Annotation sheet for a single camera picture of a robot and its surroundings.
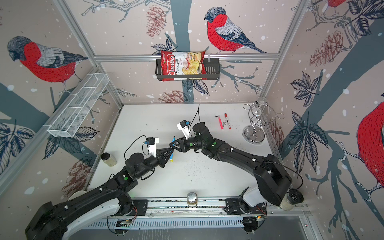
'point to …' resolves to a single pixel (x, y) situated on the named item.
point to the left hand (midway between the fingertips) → (172, 151)
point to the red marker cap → (226, 116)
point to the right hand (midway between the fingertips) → (169, 148)
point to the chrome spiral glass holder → (260, 113)
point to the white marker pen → (227, 120)
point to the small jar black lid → (108, 160)
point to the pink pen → (220, 122)
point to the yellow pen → (171, 160)
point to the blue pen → (173, 144)
